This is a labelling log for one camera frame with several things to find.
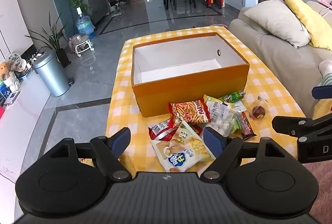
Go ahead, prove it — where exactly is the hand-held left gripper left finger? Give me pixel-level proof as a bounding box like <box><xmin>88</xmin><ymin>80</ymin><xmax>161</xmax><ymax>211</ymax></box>
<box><xmin>49</xmin><ymin>128</ymin><xmax>132</xmax><ymax>180</ymax></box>

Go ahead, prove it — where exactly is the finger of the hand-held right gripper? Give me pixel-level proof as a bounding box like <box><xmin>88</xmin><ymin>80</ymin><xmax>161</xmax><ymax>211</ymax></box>
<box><xmin>272</xmin><ymin>109</ymin><xmax>332</xmax><ymax>138</ymax></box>
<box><xmin>312</xmin><ymin>85</ymin><xmax>332</xmax><ymax>99</ymax></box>

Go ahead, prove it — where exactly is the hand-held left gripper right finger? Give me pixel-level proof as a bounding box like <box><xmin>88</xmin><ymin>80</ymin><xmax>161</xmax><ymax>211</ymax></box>
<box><xmin>202</xmin><ymin>127</ymin><xmax>286</xmax><ymax>180</ymax></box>

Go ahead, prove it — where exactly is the white yellow chip packet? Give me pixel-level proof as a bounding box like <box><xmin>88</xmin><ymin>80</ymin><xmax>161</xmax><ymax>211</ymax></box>
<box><xmin>170</xmin><ymin>120</ymin><xmax>217</xmax><ymax>162</ymax></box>

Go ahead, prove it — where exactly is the clear quail egg packet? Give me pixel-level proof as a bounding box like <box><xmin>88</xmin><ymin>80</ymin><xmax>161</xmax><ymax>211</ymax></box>
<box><xmin>203</xmin><ymin>94</ymin><xmax>243</xmax><ymax>138</ymax></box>

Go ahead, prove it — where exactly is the small green snack packet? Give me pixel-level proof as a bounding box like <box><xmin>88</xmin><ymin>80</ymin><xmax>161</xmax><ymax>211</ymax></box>
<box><xmin>229</xmin><ymin>110</ymin><xmax>244</xmax><ymax>135</ymax></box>

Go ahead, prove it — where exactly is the chocolate pastry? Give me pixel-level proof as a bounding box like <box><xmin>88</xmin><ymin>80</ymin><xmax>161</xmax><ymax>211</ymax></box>
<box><xmin>249</xmin><ymin>96</ymin><xmax>269</xmax><ymax>121</ymax></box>

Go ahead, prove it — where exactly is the red stick snack packet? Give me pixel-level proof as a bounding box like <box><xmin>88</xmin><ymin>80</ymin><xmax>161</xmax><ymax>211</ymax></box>
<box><xmin>168</xmin><ymin>99</ymin><xmax>212</xmax><ymax>127</ymax></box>

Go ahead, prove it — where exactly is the red sausage stick packet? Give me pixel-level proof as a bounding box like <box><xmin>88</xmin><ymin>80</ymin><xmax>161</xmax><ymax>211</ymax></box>
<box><xmin>240</xmin><ymin>111</ymin><xmax>257</xmax><ymax>141</ymax></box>

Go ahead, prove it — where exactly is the white bread packet blue logo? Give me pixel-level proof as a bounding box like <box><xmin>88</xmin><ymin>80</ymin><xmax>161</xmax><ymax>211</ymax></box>
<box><xmin>150</xmin><ymin>140</ymin><xmax>208</xmax><ymax>173</ymax></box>

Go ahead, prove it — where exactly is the shiny red snack packet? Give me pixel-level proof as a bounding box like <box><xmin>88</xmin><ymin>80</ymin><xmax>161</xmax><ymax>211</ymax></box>
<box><xmin>148</xmin><ymin>119</ymin><xmax>182</xmax><ymax>141</ymax></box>

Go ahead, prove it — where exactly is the green printed snack packet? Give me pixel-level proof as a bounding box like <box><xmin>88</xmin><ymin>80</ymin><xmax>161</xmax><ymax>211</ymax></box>
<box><xmin>218</xmin><ymin>90</ymin><xmax>246</xmax><ymax>104</ymax></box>

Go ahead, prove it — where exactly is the orange cardboard box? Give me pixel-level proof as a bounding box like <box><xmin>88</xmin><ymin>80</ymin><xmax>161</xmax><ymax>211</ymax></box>
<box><xmin>131</xmin><ymin>32</ymin><xmax>251</xmax><ymax>118</ymax></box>

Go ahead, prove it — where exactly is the person's leg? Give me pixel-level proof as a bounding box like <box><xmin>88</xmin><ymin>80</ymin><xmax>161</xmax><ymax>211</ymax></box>
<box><xmin>318</xmin><ymin>58</ymin><xmax>332</xmax><ymax>90</ymax></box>

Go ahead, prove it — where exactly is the pink and yellow fluffy blanket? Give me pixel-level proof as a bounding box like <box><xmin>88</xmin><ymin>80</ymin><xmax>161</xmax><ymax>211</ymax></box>
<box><xmin>302</xmin><ymin>98</ymin><xmax>332</xmax><ymax>218</ymax></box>

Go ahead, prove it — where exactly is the yellow checkered tablecloth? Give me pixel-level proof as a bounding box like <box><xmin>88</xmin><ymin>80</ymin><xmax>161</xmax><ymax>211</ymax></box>
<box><xmin>105</xmin><ymin>26</ymin><xmax>306</xmax><ymax>173</ymax></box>

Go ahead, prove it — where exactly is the beige sofa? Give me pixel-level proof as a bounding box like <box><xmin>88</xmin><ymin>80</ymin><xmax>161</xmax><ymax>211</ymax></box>
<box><xmin>227</xmin><ymin>1</ymin><xmax>332</xmax><ymax>121</ymax></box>

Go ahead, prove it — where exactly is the yellow cushion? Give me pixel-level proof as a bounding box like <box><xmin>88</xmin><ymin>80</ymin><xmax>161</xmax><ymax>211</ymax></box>
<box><xmin>281</xmin><ymin>0</ymin><xmax>332</xmax><ymax>51</ymax></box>

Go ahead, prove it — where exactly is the beige cushion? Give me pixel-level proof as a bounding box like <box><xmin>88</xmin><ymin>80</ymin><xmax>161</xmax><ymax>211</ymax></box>
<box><xmin>243</xmin><ymin>0</ymin><xmax>311</xmax><ymax>49</ymax></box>

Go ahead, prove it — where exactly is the silver pedal trash bin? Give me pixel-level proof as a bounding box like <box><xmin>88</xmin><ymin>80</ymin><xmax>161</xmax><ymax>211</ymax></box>
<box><xmin>32</xmin><ymin>51</ymin><xmax>74</xmax><ymax>97</ymax></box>

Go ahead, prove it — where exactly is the white low console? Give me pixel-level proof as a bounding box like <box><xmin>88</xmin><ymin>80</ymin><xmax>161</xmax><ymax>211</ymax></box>
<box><xmin>0</xmin><ymin>68</ymin><xmax>52</xmax><ymax>154</ymax></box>

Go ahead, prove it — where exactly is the white wheeled stool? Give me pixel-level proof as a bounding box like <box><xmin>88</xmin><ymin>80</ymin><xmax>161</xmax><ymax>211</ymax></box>
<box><xmin>69</xmin><ymin>33</ymin><xmax>95</xmax><ymax>57</ymax></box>

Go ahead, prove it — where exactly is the long-leaf potted plant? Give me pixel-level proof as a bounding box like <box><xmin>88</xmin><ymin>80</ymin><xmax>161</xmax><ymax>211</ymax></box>
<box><xmin>24</xmin><ymin>13</ymin><xmax>72</xmax><ymax>69</ymax></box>

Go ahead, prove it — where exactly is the blue water jug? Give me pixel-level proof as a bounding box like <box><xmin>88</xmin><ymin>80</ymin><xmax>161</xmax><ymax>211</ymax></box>
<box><xmin>75</xmin><ymin>6</ymin><xmax>96</xmax><ymax>39</ymax></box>

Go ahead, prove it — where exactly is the brown stuffed bear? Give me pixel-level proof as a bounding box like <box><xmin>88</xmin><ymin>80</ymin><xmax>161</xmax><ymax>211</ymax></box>
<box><xmin>0</xmin><ymin>62</ymin><xmax>12</xmax><ymax>79</ymax></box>

